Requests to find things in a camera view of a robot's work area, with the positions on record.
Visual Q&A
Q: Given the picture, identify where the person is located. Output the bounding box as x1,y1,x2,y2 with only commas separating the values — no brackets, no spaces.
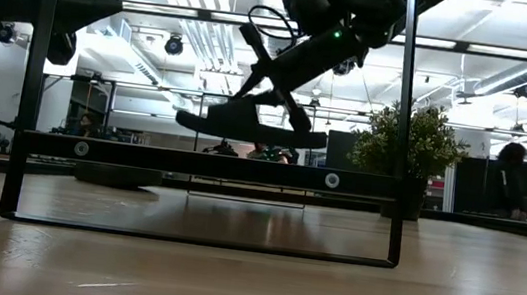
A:
482,138,527,222
245,140,295,165
73,111,103,140

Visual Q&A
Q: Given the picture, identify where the black ceiling spotlight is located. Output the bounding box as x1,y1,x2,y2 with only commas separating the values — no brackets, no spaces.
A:
0,21,18,46
511,80,527,100
162,33,186,58
331,57,357,79

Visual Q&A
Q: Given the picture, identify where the black desk monitor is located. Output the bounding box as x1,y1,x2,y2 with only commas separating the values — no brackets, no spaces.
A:
323,128,363,173

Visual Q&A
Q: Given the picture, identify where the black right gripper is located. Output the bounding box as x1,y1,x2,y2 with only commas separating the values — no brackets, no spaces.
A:
227,13,374,141

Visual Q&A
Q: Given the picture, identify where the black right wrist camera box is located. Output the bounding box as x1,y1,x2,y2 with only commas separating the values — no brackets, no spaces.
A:
278,0,336,40

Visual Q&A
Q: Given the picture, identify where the black metal frame wooden shelf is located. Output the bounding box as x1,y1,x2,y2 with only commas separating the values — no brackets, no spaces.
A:
0,0,433,270

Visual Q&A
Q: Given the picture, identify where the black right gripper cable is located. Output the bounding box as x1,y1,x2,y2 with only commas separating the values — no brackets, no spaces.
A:
245,3,307,43

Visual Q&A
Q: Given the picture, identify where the dark office partition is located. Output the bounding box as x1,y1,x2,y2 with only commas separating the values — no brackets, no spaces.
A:
450,153,527,222

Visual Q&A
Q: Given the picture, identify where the green potted plant black pot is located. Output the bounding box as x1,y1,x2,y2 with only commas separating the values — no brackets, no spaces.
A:
339,94,475,228

